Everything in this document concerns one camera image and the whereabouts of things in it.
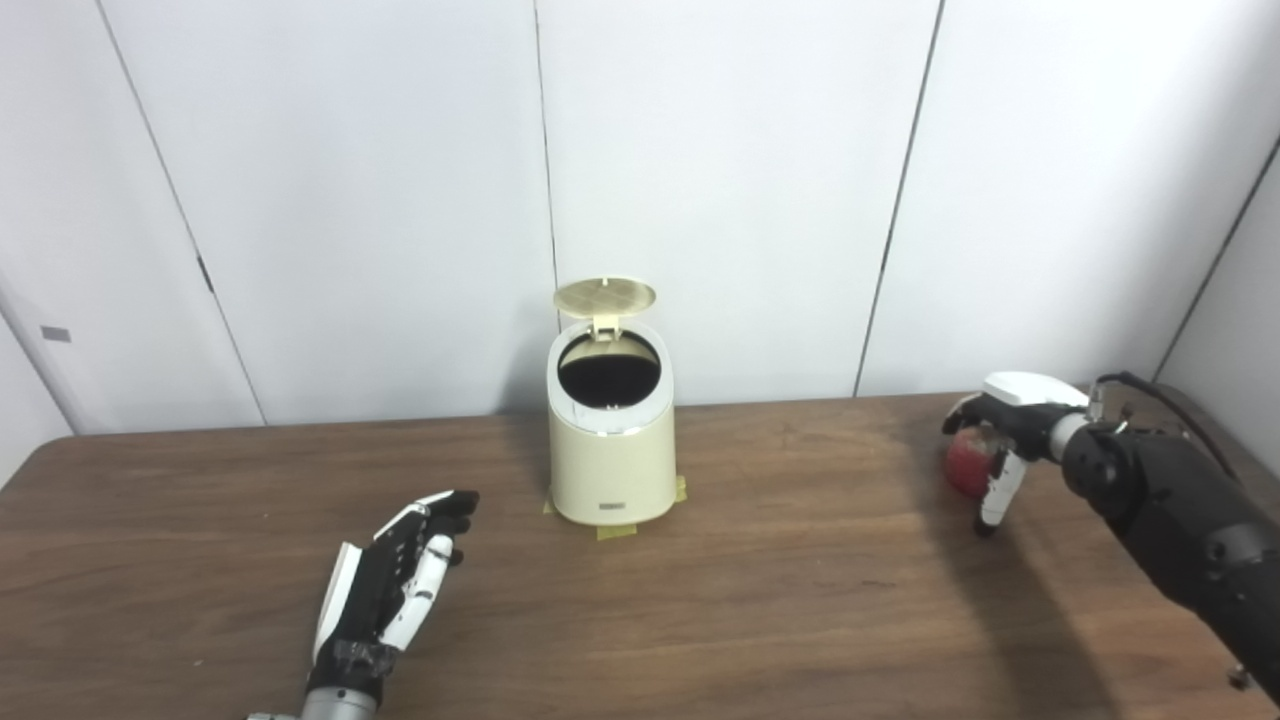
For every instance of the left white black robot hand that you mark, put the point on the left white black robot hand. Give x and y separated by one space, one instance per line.
365 600

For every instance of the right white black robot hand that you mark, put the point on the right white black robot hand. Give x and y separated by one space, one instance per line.
1030 400

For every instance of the red apple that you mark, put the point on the red apple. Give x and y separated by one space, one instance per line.
965 465

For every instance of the cream-colored bin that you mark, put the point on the cream-colored bin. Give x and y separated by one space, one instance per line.
612 465

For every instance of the cream round bin lid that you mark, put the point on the cream round bin lid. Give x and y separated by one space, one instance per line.
604 293

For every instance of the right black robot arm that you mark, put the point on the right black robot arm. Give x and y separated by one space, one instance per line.
1170 510

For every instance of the wide yellow tape piece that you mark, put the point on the wide yellow tape piece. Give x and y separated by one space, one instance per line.
617 532

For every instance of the black wall panel clip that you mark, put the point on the black wall panel clip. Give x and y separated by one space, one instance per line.
205 275

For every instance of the small grey wall label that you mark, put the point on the small grey wall label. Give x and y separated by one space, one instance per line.
56 334

